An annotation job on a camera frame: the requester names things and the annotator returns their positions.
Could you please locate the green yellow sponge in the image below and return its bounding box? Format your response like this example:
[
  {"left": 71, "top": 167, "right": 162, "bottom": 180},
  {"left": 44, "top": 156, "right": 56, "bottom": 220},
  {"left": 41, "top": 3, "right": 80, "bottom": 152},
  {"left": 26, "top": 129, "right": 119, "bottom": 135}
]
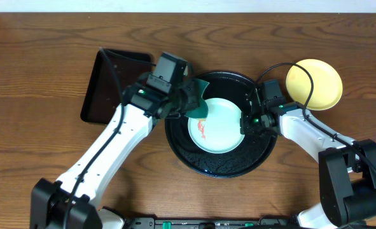
[{"left": 185, "top": 78, "right": 209, "bottom": 120}]

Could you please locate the light blue plate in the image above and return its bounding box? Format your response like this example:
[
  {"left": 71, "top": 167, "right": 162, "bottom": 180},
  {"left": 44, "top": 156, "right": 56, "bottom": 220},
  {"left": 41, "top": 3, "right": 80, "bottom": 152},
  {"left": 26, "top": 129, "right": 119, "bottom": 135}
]
[{"left": 187, "top": 98, "right": 244, "bottom": 154}]

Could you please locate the yellow plate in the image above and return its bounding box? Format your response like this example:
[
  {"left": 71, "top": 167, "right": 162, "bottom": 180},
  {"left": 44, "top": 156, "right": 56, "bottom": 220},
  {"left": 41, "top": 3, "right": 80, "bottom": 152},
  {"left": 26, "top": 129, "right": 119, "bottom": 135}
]
[{"left": 286, "top": 59, "right": 343, "bottom": 111}]

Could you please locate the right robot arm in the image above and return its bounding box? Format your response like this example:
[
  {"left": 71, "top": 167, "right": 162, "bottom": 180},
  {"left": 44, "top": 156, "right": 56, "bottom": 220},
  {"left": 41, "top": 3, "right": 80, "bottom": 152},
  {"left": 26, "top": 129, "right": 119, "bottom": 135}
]
[{"left": 240, "top": 102, "right": 376, "bottom": 228}]

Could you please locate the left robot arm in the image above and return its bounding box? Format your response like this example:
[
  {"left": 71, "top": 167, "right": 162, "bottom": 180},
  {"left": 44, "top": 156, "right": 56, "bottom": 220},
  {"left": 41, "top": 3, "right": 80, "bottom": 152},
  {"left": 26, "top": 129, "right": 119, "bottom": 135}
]
[{"left": 30, "top": 74, "right": 208, "bottom": 228}]

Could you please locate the round black tray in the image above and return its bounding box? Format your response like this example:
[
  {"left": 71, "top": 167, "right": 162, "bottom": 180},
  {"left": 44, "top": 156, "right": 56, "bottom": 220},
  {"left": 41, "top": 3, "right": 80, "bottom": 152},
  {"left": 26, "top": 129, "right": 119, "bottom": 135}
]
[{"left": 165, "top": 71, "right": 277, "bottom": 178}]

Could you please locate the black rectangular tray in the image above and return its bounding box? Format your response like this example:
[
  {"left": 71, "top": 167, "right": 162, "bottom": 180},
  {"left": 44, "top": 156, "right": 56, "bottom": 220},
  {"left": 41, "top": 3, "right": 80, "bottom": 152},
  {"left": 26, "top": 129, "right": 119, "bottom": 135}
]
[{"left": 80, "top": 49, "right": 154, "bottom": 125}]

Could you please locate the right black cable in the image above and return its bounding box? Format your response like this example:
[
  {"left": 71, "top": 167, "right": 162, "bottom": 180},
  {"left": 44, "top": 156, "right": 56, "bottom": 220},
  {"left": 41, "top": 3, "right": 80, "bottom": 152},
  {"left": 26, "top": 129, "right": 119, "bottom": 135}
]
[{"left": 254, "top": 62, "right": 376, "bottom": 220}]

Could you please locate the black cable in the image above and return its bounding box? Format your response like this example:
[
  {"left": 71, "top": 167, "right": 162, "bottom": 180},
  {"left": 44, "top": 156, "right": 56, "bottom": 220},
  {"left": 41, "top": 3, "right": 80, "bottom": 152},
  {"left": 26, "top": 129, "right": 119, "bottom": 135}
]
[
  {"left": 254, "top": 62, "right": 376, "bottom": 220},
  {"left": 62, "top": 47, "right": 158, "bottom": 229}
]

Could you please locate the left black cable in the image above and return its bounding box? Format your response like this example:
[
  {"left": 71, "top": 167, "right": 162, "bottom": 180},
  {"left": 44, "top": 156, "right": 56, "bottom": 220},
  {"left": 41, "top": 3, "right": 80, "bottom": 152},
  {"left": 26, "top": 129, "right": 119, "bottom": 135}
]
[{"left": 62, "top": 47, "right": 158, "bottom": 229}]

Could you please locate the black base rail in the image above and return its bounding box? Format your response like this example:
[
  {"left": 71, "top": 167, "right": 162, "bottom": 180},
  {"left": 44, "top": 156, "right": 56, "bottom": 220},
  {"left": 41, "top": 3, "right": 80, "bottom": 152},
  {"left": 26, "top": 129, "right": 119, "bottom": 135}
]
[{"left": 123, "top": 218, "right": 300, "bottom": 229}]

